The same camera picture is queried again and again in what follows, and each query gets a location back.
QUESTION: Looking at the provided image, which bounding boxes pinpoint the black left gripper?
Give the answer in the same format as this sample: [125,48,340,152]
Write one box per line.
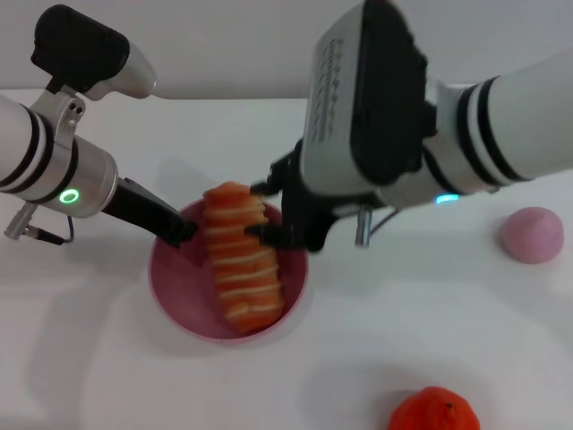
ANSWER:
[107,176,198,250]

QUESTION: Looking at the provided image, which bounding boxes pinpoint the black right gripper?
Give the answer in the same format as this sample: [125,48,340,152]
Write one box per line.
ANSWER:
[244,138,359,254]

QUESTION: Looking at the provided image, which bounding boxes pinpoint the orange striped bread roll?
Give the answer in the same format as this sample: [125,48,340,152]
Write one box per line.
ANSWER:
[201,181,286,335]

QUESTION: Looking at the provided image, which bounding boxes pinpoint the pink plastic bowl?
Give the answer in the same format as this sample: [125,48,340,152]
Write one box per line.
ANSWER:
[148,200,310,345]

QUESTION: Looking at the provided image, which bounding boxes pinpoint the pink round bun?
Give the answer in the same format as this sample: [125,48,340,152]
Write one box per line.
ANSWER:
[500,206,564,265]

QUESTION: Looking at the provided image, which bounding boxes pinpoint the right arm cable with connector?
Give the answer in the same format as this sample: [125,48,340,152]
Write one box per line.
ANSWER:
[355,203,402,247]

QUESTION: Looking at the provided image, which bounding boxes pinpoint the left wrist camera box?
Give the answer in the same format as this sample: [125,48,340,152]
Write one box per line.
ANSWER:
[30,4,158,102]

